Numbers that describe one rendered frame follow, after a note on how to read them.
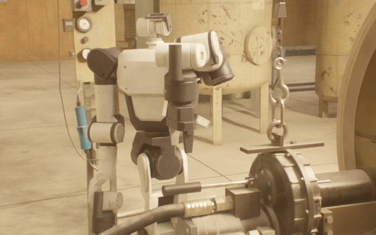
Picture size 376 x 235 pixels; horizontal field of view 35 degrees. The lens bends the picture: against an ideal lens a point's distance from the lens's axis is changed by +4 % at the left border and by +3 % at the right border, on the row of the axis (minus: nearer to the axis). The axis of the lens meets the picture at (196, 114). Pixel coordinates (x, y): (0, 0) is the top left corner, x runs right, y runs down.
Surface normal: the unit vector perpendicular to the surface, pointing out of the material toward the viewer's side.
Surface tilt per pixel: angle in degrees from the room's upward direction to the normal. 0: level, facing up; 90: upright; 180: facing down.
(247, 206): 90
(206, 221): 26
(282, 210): 90
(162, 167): 87
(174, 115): 90
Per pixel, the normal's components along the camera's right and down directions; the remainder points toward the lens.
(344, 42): -0.59, 0.14
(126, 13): 0.43, 0.15
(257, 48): 0.71, 0.11
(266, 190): -0.92, 0.07
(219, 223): 0.25, -0.64
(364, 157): 0.37, -0.06
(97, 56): -0.33, 0.14
